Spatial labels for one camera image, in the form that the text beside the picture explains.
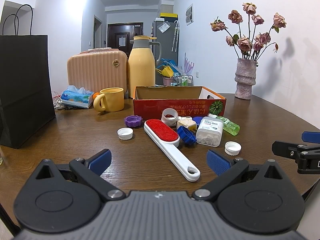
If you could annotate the green spray bottle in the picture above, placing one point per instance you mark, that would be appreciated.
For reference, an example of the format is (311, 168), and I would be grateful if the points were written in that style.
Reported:
(229, 126)

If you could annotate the beige square charger plug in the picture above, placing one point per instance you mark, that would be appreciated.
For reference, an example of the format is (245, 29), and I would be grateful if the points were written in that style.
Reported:
(186, 122)

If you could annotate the yellow thermos jug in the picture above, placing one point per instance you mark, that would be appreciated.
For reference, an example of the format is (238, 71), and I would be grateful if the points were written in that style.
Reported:
(141, 63)

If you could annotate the grey refrigerator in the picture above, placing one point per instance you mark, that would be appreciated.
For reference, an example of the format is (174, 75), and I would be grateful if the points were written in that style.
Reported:
(164, 32)

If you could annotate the yellow ceramic mug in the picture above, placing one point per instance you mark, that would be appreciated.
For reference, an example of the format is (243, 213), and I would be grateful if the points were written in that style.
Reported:
(109, 100)

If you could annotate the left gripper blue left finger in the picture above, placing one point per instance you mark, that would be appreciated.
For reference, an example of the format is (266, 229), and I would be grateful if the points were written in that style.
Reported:
(99, 162)

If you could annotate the red white lint brush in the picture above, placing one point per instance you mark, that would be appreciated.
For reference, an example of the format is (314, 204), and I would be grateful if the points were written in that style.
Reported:
(168, 141)

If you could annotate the dried pink roses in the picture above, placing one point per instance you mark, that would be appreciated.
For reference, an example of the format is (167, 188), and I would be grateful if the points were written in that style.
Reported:
(247, 43)

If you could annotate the clear jar blue lid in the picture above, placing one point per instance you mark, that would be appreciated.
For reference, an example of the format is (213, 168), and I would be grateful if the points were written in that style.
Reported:
(209, 132)

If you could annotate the white tape roll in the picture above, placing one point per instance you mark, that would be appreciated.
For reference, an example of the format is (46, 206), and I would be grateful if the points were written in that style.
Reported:
(169, 117)

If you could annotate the pink ribbed small suitcase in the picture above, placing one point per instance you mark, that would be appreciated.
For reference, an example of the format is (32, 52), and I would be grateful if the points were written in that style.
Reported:
(97, 69)

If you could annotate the pink textured vase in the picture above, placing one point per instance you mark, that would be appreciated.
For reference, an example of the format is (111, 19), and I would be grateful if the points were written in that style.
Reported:
(245, 78)

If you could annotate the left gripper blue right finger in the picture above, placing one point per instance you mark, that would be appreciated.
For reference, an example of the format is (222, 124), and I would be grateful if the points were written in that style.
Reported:
(217, 163)

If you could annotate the blue tissue pack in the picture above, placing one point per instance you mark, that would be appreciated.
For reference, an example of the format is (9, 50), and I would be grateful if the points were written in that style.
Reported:
(77, 97)

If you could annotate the black paper bag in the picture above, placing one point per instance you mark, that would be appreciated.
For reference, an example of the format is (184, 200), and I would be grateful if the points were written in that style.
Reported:
(26, 95)

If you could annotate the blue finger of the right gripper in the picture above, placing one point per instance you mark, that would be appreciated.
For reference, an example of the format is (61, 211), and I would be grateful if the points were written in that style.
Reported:
(312, 137)

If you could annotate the blue gear-shaped cap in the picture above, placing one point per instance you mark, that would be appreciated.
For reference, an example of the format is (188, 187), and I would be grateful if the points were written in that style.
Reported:
(186, 136)

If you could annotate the wire storage cart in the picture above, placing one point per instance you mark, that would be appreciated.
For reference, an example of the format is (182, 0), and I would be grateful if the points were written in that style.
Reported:
(182, 80)

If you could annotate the yellow watering can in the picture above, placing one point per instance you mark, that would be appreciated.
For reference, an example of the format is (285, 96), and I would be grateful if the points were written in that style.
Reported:
(166, 72)

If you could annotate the white bottle cap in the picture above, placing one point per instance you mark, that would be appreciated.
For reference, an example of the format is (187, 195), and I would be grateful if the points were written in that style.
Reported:
(125, 133)
(232, 148)

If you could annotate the orange tangerine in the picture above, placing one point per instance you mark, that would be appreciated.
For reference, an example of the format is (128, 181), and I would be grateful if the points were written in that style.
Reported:
(95, 95)

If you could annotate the purple ridged cap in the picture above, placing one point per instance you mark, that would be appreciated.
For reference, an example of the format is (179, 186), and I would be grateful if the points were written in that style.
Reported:
(133, 121)

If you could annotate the red cardboard pumpkin box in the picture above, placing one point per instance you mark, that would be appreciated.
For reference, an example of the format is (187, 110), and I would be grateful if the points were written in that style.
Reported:
(150, 102)

